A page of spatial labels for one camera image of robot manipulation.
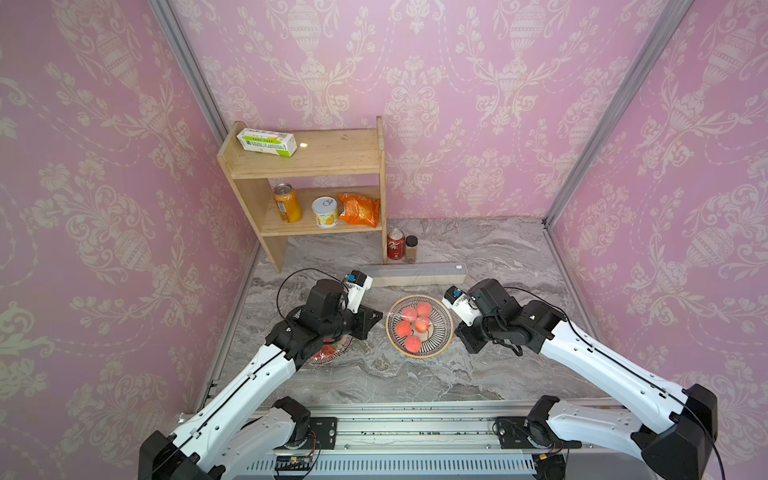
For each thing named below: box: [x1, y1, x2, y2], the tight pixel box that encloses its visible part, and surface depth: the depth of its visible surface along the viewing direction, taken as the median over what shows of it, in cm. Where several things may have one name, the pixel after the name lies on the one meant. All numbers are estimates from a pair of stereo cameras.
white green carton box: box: [236, 128, 298, 158], surface depth 77 cm
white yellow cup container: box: [311, 196, 339, 228], surface depth 91 cm
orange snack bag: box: [337, 193, 381, 227], surface depth 91 cm
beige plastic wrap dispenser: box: [361, 262, 467, 287], surface depth 101 cm
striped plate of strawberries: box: [306, 334, 353, 364], surface depth 86 cm
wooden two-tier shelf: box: [218, 116, 388, 273], surface depth 79 cm
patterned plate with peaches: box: [385, 294, 455, 359], surface depth 91 cm
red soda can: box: [387, 228, 406, 261], surface depth 105 cm
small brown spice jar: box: [405, 235, 419, 264], surface depth 106 cm
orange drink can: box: [273, 183, 303, 223], surface depth 87 cm
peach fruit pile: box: [395, 302, 432, 353], surface depth 91 cm
